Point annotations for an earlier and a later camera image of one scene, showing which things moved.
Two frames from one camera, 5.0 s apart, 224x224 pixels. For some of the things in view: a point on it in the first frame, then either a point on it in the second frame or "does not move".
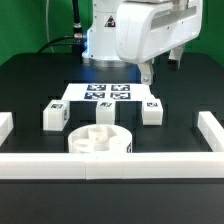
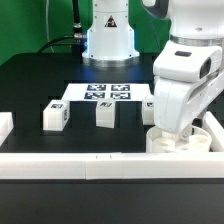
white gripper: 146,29 to 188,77
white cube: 152,111 does not move
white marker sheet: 116,91 does not move
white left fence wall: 6,125 does not move
